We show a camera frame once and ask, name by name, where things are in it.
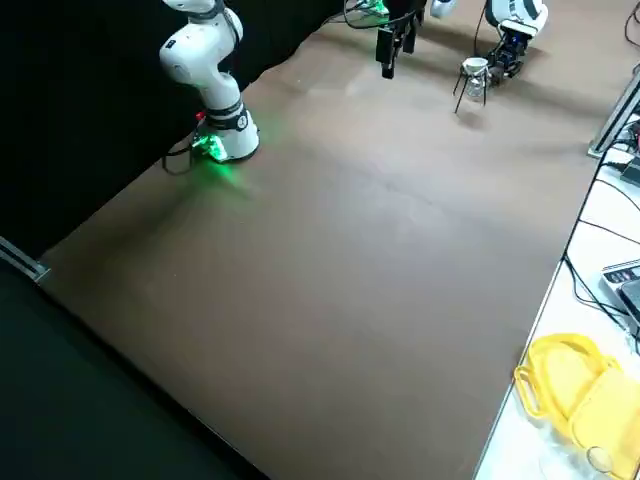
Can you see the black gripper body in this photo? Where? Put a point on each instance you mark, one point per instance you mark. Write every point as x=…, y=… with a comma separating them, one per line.
x=406, y=11
x=512, y=47

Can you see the white ceramic crucible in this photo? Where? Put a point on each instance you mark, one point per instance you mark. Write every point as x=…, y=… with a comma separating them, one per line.
x=475, y=65

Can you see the black metal tripod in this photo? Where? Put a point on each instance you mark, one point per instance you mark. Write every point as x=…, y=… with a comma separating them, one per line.
x=457, y=97

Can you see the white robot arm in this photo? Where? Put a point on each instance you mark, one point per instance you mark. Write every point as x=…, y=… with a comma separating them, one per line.
x=200, y=50
x=520, y=10

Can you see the grey keypad device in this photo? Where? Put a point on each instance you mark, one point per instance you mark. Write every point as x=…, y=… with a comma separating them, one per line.
x=622, y=285

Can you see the yellow plastic basket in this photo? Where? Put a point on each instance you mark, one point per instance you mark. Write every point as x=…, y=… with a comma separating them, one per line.
x=595, y=400

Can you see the silver aluminium profile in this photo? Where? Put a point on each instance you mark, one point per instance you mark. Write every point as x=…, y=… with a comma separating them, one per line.
x=25, y=260

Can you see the silver metal post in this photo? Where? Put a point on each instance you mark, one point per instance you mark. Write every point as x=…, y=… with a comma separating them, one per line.
x=612, y=117

